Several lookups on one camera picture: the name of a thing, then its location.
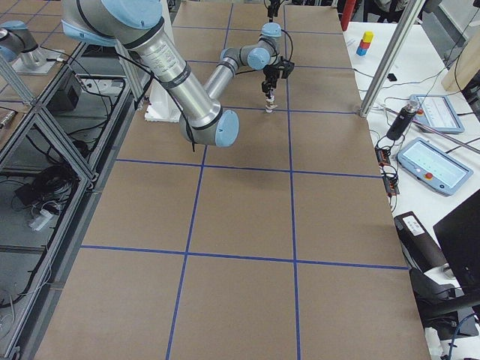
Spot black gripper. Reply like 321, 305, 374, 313
262, 65, 281, 96
268, 0, 280, 19

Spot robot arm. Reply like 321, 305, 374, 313
61, 1, 281, 148

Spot yellow red blue blocks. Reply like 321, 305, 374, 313
355, 31, 374, 56

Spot small black square device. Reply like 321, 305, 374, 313
387, 73, 397, 82

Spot orange circuit board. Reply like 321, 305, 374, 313
375, 148, 392, 166

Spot black water bottle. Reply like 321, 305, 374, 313
386, 104, 417, 141

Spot blue teach pendant far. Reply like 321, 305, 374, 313
409, 94, 464, 134

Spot blue teach pendant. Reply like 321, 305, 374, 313
409, 94, 464, 134
397, 137, 474, 196

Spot blue teach pendant near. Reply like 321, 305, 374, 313
397, 137, 474, 196

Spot black box with label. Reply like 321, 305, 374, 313
394, 211, 447, 272

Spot black monitor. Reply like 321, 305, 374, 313
433, 190, 479, 291

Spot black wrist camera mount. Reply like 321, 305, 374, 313
278, 57, 295, 79

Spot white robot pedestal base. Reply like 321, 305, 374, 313
145, 0, 180, 123

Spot aluminium frame post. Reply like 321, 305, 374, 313
358, 0, 426, 118

